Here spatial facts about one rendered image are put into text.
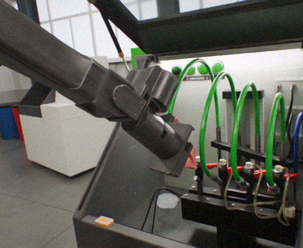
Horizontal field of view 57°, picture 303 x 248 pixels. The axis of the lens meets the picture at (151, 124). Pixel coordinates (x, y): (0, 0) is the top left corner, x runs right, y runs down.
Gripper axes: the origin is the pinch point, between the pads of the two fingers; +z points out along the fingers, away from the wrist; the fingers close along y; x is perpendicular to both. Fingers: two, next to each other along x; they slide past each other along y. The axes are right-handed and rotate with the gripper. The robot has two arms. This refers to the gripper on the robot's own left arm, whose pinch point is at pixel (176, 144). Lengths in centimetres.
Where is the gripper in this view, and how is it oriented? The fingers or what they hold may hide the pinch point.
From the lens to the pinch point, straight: 75.7
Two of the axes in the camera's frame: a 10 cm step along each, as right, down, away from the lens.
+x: -3.3, 8.3, -4.5
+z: 6.6, 5.4, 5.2
